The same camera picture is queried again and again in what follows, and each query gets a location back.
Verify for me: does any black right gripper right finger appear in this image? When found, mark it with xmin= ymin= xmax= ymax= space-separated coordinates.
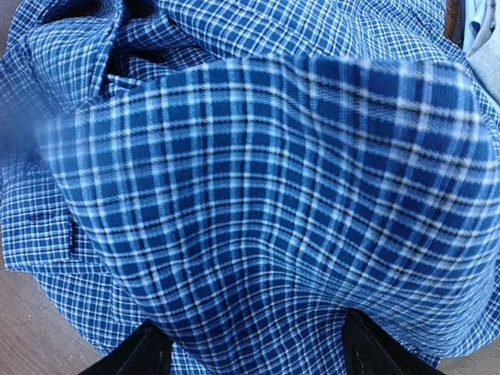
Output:
xmin=342 ymin=310 xmax=441 ymax=375

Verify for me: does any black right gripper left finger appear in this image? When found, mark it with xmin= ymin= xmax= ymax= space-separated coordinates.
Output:
xmin=80 ymin=320 xmax=173 ymax=375

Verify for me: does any blue checked shirt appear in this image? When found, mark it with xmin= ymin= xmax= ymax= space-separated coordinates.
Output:
xmin=1 ymin=1 xmax=499 ymax=374

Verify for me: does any grey folded shirt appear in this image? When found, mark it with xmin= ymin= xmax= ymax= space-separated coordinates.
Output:
xmin=462 ymin=0 xmax=499 ymax=110

